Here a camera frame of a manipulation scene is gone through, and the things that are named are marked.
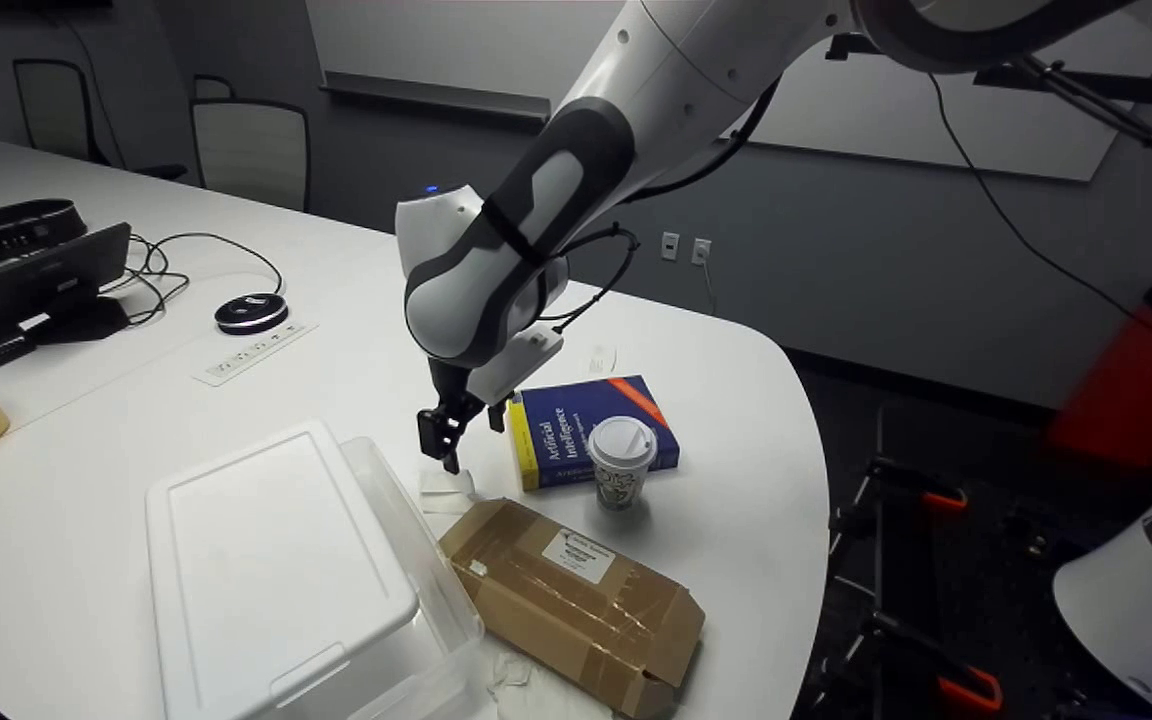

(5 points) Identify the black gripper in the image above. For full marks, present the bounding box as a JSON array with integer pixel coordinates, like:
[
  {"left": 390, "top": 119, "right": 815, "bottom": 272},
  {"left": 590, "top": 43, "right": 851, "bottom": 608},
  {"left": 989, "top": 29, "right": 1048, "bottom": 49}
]
[{"left": 413, "top": 353, "right": 516, "bottom": 482}]

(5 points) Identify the flat brown cardboard box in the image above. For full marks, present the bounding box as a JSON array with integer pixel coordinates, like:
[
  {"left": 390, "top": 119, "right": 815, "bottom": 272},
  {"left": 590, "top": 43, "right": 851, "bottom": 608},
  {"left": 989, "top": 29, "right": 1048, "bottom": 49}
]
[{"left": 435, "top": 498, "right": 706, "bottom": 720}]

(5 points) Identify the blue and yellow textbook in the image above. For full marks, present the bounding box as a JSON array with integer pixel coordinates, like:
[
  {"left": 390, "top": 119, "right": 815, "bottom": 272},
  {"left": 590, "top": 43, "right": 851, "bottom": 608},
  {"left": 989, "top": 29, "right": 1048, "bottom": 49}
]
[{"left": 506, "top": 374, "right": 685, "bottom": 498}]

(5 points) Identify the white paper coffee cup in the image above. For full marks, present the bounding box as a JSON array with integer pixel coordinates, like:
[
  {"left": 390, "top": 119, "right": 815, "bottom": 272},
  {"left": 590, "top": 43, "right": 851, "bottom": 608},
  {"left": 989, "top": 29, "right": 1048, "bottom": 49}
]
[{"left": 582, "top": 411, "right": 658, "bottom": 514}]

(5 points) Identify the clear plastic container white lid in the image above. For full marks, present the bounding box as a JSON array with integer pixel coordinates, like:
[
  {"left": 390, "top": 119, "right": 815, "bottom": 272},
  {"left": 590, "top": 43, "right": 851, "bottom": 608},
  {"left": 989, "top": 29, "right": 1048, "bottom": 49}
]
[{"left": 144, "top": 417, "right": 492, "bottom": 720}]

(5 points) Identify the white label strip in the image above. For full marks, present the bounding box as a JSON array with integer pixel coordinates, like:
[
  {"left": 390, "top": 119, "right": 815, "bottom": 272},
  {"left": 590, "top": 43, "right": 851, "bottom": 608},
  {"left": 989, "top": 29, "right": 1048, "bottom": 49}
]
[{"left": 187, "top": 318, "right": 319, "bottom": 393}]

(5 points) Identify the round black speaker puck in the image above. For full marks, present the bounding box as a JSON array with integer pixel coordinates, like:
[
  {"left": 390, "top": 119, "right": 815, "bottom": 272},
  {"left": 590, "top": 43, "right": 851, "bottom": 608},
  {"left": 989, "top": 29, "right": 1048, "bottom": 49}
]
[{"left": 213, "top": 289, "right": 290, "bottom": 337}]

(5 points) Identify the grey mesh office chair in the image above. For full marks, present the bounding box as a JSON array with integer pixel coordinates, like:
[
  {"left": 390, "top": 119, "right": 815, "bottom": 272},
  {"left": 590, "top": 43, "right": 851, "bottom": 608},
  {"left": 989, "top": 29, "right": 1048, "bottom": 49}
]
[
  {"left": 187, "top": 95, "right": 313, "bottom": 218},
  {"left": 187, "top": 71, "right": 241, "bottom": 108},
  {"left": 8, "top": 55, "right": 95, "bottom": 166}
]

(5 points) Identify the black conference soundbar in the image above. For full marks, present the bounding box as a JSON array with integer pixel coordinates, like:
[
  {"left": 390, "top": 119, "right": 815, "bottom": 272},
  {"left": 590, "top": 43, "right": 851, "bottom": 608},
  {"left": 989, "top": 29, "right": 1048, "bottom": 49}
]
[{"left": 0, "top": 196, "right": 91, "bottom": 281}]

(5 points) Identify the orange clamp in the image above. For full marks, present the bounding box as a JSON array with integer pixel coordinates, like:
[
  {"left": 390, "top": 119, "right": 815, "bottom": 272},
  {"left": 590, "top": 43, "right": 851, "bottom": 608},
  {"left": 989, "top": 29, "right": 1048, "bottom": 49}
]
[
  {"left": 934, "top": 670, "right": 1006, "bottom": 720},
  {"left": 914, "top": 486, "right": 970, "bottom": 519}
]

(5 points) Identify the black robot cart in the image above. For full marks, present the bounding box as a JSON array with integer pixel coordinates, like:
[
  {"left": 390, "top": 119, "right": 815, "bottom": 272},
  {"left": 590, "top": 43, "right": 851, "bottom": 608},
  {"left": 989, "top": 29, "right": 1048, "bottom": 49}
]
[{"left": 799, "top": 386, "right": 1141, "bottom": 720}]

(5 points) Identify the red bin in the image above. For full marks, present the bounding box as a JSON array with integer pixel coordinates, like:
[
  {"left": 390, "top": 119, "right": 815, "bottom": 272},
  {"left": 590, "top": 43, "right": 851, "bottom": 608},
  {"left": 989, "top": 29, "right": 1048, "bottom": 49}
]
[{"left": 1048, "top": 305, "right": 1152, "bottom": 473}]

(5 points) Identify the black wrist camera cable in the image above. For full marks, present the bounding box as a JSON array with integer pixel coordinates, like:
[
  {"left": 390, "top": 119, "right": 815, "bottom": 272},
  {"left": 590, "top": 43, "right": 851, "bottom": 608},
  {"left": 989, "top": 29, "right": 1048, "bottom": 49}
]
[{"left": 531, "top": 218, "right": 642, "bottom": 332}]

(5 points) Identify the black table cable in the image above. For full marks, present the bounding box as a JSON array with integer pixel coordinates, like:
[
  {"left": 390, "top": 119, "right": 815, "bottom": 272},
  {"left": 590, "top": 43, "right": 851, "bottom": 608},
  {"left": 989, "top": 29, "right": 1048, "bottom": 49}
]
[{"left": 126, "top": 228, "right": 286, "bottom": 305}]

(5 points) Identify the white wall whiteboard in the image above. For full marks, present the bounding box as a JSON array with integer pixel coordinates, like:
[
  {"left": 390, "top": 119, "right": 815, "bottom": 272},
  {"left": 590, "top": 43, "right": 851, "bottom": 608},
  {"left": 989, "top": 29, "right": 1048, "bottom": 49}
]
[{"left": 302, "top": 0, "right": 1152, "bottom": 190}]

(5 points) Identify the thin black hanging cable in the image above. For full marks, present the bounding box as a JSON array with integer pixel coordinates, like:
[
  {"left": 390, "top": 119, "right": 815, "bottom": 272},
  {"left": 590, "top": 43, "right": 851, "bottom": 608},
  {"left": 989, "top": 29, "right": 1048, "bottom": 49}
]
[{"left": 923, "top": 70, "right": 1146, "bottom": 329}]

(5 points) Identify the black camera mount rod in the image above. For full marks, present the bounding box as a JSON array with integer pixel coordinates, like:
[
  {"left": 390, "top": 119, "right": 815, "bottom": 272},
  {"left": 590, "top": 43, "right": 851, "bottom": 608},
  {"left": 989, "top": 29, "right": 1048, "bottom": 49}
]
[{"left": 827, "top": 33, "right": 1152, "bottom": 184}]

